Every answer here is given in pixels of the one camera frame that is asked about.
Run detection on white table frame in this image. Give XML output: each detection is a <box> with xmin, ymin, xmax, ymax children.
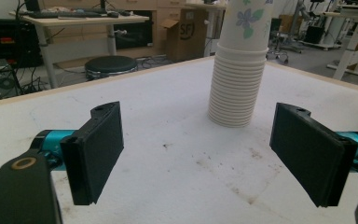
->
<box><xmin>321</xmin><ymin>3</ymin><xmax>358</xmax><ymax>82</ymax></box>

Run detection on black keyboard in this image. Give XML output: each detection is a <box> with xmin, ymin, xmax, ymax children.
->
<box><xmin>27</xmin><ymin>10</ymin><xmax>106</xmax><ymax>19</ymax></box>

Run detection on stack of white paper cups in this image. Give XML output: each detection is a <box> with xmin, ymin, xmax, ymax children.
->
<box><xmin>207</xmin><ymin>0</ymin><xmax>274</xmax><ymax>129</ymax></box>

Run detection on office chair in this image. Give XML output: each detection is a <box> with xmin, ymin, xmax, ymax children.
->
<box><xmin>266</xmin><ymin>18</ymin><xmax>290</xmax><ymax>64</ymax></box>

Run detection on light wooden desk white legs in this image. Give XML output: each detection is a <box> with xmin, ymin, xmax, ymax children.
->
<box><xmin>8</xmin><ymin>10</ymin><xmax>150</xmax><ymax>90</ymax></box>

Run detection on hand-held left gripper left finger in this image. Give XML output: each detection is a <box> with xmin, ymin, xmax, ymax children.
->
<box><xmin>38</xmin><ymin>101</ymin><xmax>125</xmax><ymax>206</ymax></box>

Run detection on black round stool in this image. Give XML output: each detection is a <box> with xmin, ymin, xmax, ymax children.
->
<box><xmin>84</xmin><ymin>55</ymin><xmax>139</xmax><ymax>81</ymax></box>

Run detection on brown cardboard box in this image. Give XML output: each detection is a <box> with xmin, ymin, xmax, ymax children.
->
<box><xmin>159</xmin><ymin>8</ymin><xmax>209</xmax><ymax>63</ymax></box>

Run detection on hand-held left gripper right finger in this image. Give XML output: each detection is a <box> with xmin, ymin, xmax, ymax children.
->
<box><xmin>268</xmin><ymin>102</ymin><xmax>358</xmax><ymax>208</ymax></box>

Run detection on white foam mat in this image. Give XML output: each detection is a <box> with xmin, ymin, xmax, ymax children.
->
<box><xmin>0</xmin><ymin>58</ymin><xmax>358</xmax><ymax>224</ymax></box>

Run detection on black cabinet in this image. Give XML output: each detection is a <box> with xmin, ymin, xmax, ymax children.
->
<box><xmin>0</xmin><ymin>18</ymin><xmax>43</xmax><ymax>68</ymax></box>

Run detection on black computer tower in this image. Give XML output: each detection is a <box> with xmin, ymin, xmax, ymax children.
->
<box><xmin>0</xmin><ymin>59</ymin><xmax>23</xmax><ymax>104</ymax></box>

